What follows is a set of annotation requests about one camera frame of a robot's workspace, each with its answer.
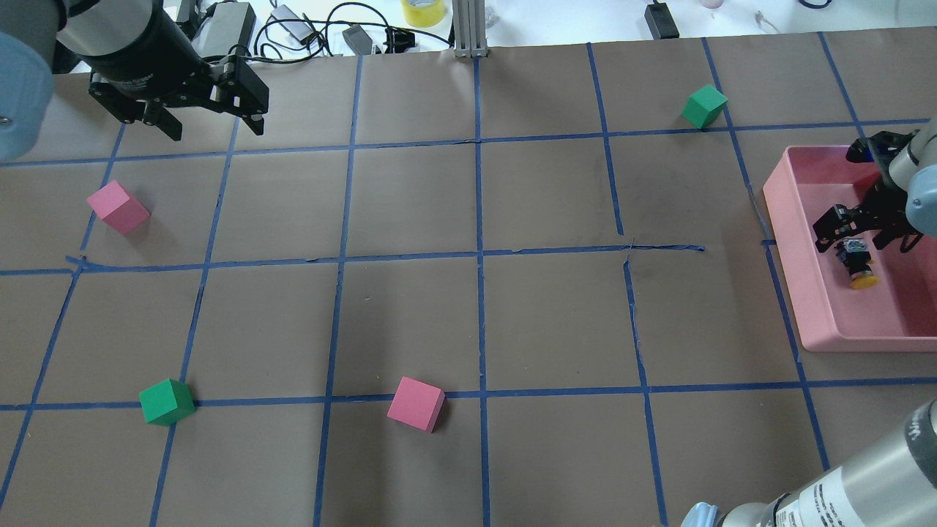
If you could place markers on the large black power brick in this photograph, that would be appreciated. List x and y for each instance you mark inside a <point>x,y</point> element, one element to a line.
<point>225,30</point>

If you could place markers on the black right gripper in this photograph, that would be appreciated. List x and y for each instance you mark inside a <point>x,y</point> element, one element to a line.
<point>883,201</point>

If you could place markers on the pink cube centre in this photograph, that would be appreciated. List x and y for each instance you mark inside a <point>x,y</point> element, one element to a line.
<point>416,404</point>

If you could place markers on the pink cube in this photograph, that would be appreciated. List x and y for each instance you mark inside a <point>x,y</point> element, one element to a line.
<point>416,404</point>
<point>118,208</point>

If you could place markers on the green cube far side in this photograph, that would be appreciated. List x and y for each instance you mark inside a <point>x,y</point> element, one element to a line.
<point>167,402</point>

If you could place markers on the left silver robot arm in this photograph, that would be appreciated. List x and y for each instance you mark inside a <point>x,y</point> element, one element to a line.
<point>32,32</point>

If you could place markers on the green cube near bin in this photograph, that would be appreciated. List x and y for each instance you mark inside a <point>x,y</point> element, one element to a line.
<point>704,106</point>

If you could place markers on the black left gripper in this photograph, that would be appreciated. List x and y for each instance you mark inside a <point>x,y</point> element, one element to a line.
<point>140,45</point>

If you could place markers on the aluminium frame post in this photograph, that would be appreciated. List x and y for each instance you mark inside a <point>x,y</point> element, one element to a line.
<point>468,23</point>

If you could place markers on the yellow tape roll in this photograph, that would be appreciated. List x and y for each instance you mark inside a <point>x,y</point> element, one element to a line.
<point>423,14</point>

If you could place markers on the black power adapter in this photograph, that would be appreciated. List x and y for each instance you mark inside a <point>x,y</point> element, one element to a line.
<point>660,21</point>

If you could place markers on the pink plastic bin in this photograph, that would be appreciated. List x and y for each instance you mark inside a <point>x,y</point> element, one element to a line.
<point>853,297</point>

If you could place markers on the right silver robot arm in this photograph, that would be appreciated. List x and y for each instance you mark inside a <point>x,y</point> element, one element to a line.
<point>892,481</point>

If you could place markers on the pink cube far side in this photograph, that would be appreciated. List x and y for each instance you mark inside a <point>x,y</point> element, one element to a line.
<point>118,208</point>

